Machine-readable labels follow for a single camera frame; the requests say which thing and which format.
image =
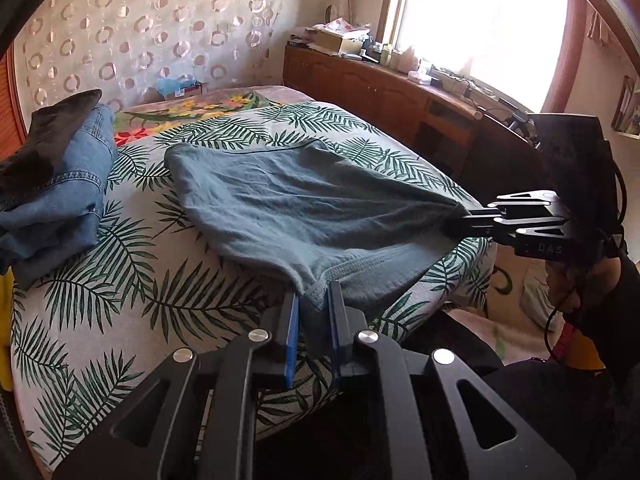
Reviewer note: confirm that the pink floral bed sheet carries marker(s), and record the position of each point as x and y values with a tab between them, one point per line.
138	122

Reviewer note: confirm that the wooden slatted wardrobe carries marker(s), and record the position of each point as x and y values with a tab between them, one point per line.
12	128

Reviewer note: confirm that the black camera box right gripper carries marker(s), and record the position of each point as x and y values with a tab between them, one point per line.
579	164

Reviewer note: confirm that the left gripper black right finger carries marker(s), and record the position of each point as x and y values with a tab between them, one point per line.
359	352

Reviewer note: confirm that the window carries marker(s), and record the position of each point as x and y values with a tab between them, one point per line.
514	46

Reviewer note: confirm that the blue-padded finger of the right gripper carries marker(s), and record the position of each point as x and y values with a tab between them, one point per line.
459	231
477	219

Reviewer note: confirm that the person's right hand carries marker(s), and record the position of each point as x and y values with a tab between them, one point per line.
574	291

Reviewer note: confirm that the folded dark grey garment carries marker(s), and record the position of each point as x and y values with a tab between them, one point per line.
50	132

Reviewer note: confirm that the palm leaf print blanket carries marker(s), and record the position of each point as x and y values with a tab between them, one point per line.
86	334

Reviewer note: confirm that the blue tissue box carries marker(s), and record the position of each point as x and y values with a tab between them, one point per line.
183	87

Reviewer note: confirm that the blue-grey cotton pants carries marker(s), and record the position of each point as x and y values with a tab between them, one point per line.
311	216

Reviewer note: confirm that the cardboard box with clutter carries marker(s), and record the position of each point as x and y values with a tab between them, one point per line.
336	38

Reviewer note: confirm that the folded blue denim jeans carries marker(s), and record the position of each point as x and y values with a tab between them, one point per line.
47	225

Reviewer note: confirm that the circle pattern sheer curtain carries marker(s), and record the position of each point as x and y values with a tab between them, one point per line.
132	48

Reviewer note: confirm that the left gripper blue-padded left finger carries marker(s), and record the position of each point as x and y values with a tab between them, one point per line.
264	358

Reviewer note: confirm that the wooden side cabinet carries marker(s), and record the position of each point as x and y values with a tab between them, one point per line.
455	135

